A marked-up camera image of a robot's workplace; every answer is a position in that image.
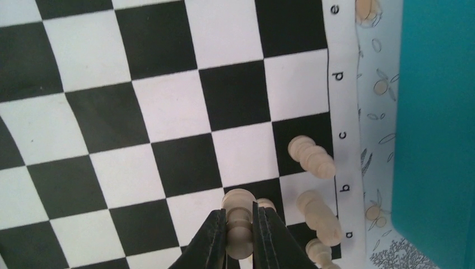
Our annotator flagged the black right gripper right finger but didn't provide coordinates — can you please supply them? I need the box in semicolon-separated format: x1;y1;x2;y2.
253;202;316;269

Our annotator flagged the white chess rook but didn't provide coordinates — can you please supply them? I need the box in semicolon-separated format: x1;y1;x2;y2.
305;238;341;269

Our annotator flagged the teal plastic box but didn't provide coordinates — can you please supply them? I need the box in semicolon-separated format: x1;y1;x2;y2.
392;1;474;268

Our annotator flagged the white chess pawn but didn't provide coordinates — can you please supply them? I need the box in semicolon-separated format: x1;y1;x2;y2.
287;135;336;179

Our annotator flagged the white chess piece tall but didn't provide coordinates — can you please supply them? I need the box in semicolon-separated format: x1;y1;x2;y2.
221;188;276;260

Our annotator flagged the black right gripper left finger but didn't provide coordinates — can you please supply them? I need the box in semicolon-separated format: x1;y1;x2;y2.
169;209;226;269

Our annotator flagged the black white chessboard mat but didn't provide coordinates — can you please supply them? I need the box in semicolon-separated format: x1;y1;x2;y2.
1;1;366;268

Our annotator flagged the floral patterned tablecloth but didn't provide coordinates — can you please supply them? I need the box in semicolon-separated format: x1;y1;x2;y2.
355;1;435;268

